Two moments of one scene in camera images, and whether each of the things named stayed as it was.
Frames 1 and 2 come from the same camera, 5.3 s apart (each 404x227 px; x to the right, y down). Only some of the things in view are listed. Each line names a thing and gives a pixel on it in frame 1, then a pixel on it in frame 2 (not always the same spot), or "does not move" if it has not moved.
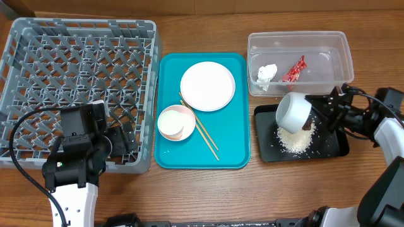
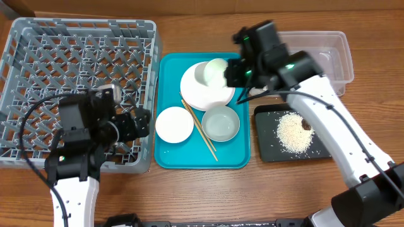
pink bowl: (176, 123) does not move
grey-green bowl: (292, 110) → (220, 123)
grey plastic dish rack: (48, 62) does not move
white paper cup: (171, 124) → (211, 72)
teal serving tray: (229, 127) does not move
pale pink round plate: (207, 86) does not move
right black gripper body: (330, 107) → (235, 74)
